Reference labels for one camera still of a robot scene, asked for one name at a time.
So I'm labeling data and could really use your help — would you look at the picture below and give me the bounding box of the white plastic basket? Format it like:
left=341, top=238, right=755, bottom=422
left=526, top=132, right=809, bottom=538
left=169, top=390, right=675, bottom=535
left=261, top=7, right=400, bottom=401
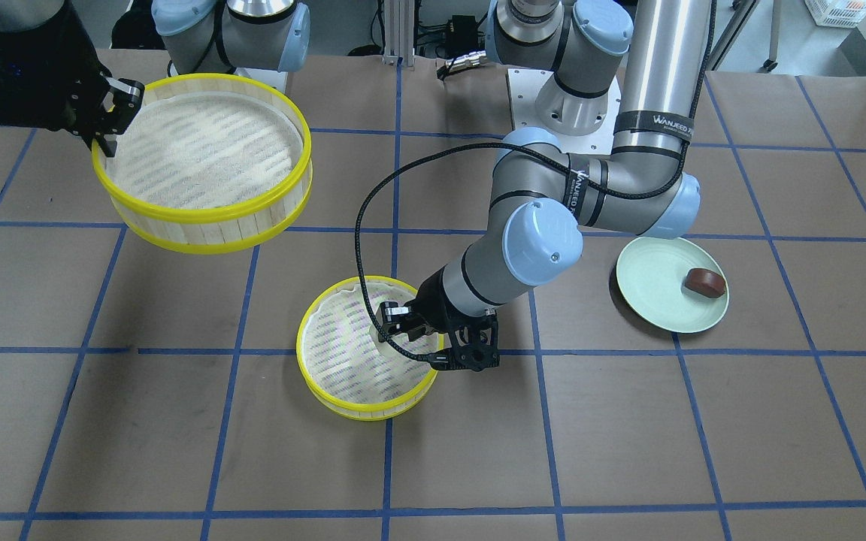
left=804, top=0, right=866, bottom=29

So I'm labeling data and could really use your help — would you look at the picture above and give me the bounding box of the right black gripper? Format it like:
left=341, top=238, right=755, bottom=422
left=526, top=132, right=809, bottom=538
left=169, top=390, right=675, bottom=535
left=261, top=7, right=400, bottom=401
left=0, top=1, right=145, bottom=158

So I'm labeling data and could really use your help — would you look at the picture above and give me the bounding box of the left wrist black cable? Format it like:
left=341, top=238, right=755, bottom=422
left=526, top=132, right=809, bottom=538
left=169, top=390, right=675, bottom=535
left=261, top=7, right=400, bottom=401
left=355, top=0, right=716, bottom=363

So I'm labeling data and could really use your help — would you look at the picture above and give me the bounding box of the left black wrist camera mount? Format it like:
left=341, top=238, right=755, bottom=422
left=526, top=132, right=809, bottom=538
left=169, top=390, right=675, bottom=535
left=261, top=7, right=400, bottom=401
left=427, top=310, right=501, bottom=372

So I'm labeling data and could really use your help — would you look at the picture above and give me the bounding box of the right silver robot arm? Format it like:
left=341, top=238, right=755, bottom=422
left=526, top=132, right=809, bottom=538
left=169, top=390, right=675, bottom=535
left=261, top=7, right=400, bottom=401
left=0, top=1, right=310, bottom=157

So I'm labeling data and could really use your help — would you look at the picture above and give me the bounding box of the yellow bamboo steamer layer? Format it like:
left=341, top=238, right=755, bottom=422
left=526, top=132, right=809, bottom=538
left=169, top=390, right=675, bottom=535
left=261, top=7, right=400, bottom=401
left=296, top=277, right=437, bottom=421
left=92, top=73, right=313, bottom=255

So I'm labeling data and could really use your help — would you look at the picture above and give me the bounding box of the light green plate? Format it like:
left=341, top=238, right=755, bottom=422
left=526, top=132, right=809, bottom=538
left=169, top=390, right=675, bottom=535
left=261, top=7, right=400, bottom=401
left=615, top=237, right=731, bottom=334

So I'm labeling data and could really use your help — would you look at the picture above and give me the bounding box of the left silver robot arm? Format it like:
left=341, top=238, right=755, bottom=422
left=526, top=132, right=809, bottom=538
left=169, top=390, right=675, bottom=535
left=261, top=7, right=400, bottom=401
left=371, top=1, right=716, bottom=343

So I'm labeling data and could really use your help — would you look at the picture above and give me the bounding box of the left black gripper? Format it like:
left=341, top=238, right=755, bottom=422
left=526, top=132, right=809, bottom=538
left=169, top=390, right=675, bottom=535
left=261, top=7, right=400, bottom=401
left=379, top=268, right=479, bottom=342

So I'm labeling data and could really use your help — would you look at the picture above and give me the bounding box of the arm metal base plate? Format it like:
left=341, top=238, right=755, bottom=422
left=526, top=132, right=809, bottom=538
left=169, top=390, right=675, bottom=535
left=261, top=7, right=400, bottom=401
left=507, top=68, right=621, bottom=138
left=235, top=68, right=289, bottom=95

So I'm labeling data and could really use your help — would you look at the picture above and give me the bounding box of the brown bun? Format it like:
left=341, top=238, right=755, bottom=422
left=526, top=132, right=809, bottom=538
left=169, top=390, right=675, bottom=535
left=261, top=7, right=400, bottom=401
left=683, top=267, right=728, bottom=299

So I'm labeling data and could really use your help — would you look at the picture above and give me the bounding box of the black power box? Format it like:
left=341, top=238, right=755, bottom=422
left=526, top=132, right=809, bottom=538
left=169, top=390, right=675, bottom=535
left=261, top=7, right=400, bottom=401
left=444, top=14, right=479, bottom=57

